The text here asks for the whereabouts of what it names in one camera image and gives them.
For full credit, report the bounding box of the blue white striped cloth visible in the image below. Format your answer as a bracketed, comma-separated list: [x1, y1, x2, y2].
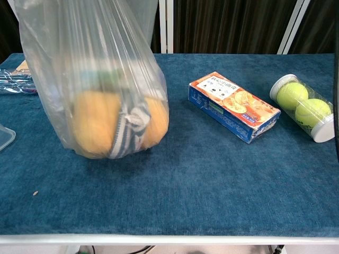
[108, 91, 152, 159]

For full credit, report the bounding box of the yellow plush pouch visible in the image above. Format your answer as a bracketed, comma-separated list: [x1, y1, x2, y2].
[70, 90, 170, 159]

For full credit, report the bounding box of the translucent plastic bag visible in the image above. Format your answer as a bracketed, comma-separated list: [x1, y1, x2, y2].
[13, 0, 171, 160]

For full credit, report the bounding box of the orange blue cookie box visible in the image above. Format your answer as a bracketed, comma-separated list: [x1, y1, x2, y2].
[188, 71, 282, 144]

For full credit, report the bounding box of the blue velvet tablecloth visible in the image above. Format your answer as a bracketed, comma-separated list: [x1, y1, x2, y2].
[0, 52, 339, 237]

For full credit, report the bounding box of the dark brown curtain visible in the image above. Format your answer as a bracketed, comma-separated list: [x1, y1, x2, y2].
[173, 0, 339, 55]

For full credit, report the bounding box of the yellow green tennis ball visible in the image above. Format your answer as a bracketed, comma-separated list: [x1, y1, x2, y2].
[276, 82, 309, 110]
[295, 98, 332, 128]

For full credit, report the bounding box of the clear tennis ball tube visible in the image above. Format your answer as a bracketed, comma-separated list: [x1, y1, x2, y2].
[269, 74, 336, 143]

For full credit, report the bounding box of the clear blue plastic package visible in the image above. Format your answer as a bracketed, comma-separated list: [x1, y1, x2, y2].
[0, 68, 37, 95]

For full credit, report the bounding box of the clear plastic container corner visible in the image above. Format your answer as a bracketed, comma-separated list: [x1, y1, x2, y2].
[0, 123, 16, 152]

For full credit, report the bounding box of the white vertical frame post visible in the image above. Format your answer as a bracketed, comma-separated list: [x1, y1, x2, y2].
[158, 0, 174, 54]

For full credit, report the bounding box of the white table edge rail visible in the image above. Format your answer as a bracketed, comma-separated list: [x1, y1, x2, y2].
[0, 233, 339, 246]

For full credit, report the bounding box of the white slanted frame post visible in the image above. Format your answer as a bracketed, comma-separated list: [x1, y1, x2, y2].
[276, 0, 311, 55]

